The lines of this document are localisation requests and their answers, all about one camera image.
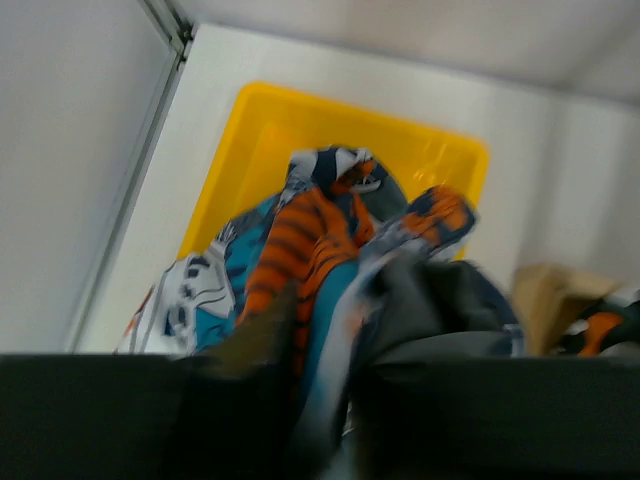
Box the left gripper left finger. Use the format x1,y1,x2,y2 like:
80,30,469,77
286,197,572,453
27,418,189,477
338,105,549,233
164,283,297,479

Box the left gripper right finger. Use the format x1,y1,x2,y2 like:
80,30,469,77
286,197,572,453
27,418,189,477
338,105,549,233
348,253,517,479

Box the blue patterned print shorts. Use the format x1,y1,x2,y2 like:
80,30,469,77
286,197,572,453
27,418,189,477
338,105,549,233
114,144,526,451

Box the black orange camouflage shorts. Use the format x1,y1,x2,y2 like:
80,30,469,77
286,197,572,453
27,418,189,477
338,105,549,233
556,287,639,357

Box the wooden clothes rack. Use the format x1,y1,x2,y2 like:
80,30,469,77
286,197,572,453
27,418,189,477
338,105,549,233
510,263,622,356

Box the yellow plastic tray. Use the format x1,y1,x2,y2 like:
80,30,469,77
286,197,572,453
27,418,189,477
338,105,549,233
178,82,489,257

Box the aluminium frame post left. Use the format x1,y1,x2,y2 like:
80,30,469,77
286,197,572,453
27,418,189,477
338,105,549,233
64,1,194,353

